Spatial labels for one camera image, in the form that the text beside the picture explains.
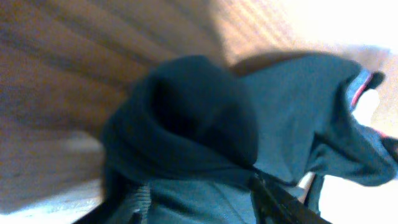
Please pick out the black pants red waistband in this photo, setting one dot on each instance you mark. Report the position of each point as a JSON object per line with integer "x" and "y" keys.
{"x": 186, "y": 143}

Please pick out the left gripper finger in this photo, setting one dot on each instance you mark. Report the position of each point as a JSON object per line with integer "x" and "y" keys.
{"x": 273, "y": 204}

